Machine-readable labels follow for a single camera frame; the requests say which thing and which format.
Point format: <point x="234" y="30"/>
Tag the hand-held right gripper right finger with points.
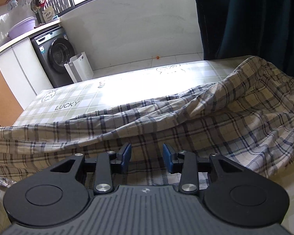
<point x="167" y="159"/>

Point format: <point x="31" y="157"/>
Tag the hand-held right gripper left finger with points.
<point x="127" y="156"/>

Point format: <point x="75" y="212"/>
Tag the plaid pants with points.
<point x="186" y="127"/>

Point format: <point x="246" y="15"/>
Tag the white plastic laundry bin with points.
<point x="80" y="68"/>

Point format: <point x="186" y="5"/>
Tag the grey washing machine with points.
<point x="56" y="53"/>

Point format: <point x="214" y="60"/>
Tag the white cabinet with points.
<point x="22" y="66"/>

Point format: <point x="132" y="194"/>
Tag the orange wooden panel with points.
<point x="2" y="90"/>

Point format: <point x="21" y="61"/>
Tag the white detergent bag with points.
<point x="49" y="16"/>

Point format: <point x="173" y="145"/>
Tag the dark teal curtain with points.
<point x="247" y="17"/>

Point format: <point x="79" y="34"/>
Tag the purple plastic basin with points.
<point x="22" y="28"/>

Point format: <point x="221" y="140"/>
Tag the blue hanging cloth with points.
<point x="12" y="5"/>

